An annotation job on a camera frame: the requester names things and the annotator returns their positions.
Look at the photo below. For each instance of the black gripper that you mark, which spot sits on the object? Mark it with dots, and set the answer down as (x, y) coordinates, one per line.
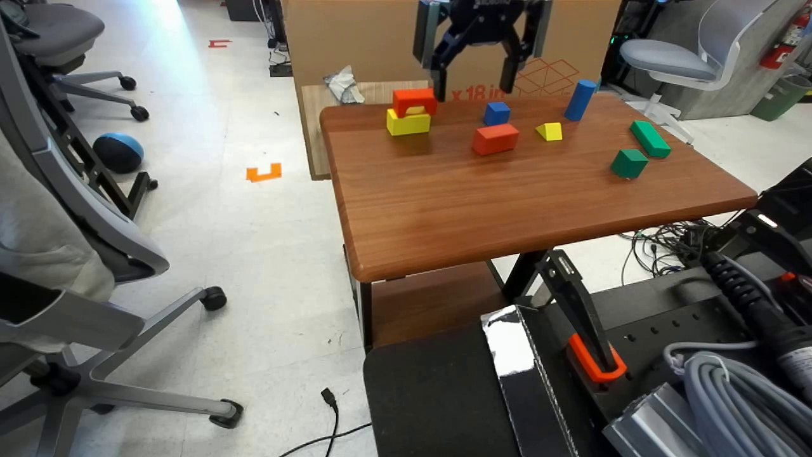
(485, 15)

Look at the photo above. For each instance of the blue cube block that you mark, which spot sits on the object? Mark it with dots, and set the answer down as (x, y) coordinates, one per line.
(496, 114)

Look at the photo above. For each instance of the orange arch block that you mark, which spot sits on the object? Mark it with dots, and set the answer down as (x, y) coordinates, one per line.
(415, 99)

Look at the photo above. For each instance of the orange rectangular block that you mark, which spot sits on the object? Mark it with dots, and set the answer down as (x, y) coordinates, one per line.
(496, 139)

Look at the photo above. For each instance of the yellow rectangular block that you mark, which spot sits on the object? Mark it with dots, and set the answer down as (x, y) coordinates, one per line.
(406, 128)

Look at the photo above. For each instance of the yellow wedge block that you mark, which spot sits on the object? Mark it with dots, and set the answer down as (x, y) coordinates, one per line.
(549, 132)

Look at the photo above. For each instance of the blue cylinder block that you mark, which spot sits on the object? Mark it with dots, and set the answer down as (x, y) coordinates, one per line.
(580, 101)

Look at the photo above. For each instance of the green cube block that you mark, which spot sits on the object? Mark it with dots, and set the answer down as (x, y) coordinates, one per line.
(628, 163)

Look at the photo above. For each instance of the green long flat block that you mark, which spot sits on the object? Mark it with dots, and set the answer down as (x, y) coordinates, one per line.
(650, 138)

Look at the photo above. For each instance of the large cardboard box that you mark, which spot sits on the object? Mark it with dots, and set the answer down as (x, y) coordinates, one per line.
(355, 38)

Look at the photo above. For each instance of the crumpled white plastic bag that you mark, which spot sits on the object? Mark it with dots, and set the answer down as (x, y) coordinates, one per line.
(345, 86)

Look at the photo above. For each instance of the plywood board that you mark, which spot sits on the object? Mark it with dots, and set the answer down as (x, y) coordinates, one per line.
(316, 128)

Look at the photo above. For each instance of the grey mesh office chair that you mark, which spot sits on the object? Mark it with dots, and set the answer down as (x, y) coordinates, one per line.
(669, 59)

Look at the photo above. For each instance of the black table leg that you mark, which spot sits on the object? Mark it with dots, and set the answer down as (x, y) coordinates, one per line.
(367, 313)
(521, 275)

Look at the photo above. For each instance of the orange tape floor mark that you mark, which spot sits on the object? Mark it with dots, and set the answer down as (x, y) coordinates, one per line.
(265, 175)

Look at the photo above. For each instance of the brown wooden panel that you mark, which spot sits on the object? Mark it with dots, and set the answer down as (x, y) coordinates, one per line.
(434, 304)

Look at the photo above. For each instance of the red fire extinguisher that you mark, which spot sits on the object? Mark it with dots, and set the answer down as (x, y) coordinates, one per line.
(775, 52)

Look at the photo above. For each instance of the green bin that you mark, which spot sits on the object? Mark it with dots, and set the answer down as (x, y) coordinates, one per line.
(775, 101)

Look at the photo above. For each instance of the black equipment housing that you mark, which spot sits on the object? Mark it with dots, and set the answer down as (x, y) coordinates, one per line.
(787, 210)

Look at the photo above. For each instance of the black robot cart platform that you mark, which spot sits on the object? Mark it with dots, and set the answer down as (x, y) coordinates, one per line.
(439, 396)

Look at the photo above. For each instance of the blue ball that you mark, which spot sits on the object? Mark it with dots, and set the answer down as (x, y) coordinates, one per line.
(117, 153)

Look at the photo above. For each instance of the aluminium extrusion bar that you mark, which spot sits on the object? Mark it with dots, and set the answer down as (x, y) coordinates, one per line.
(650, 422)

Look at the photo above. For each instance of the dark grey office chair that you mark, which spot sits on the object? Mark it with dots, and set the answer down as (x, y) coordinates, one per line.
(58, 27)

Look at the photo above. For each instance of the person in beige hoodie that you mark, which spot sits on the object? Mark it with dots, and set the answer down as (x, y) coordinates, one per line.
(34, 228)

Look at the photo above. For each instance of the light grey office chair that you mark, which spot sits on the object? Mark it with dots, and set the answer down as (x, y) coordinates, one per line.
(77, 319)

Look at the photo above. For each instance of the shiny metal rail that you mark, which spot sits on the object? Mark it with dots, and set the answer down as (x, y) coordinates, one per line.
(510, 346)

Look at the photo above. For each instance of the black metal stand frame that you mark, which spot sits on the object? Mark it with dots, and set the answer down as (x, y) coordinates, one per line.
(101, 181)

